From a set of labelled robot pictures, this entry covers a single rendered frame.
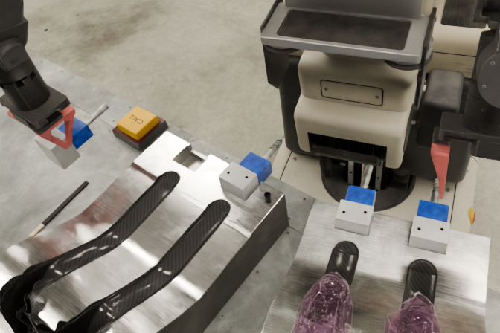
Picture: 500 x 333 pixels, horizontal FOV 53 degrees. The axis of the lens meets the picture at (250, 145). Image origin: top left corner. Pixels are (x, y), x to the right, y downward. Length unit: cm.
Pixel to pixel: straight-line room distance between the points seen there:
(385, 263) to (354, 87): 37
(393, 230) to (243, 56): 182
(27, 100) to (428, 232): 61
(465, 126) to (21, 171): 83
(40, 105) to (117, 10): 230
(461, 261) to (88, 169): 69
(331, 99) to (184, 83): 146
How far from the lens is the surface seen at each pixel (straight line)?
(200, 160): 88
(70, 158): 90
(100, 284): 74
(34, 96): 81
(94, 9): 317
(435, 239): 76
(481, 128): 61
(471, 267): 78
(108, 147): 106
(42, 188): 105
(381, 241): 78
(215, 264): 74
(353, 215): 77
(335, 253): 77
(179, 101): 233
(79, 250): 80
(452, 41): 122
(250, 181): 77
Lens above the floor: 152
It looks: 48 degrees down
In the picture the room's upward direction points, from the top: 11 degrees counter-clockwise
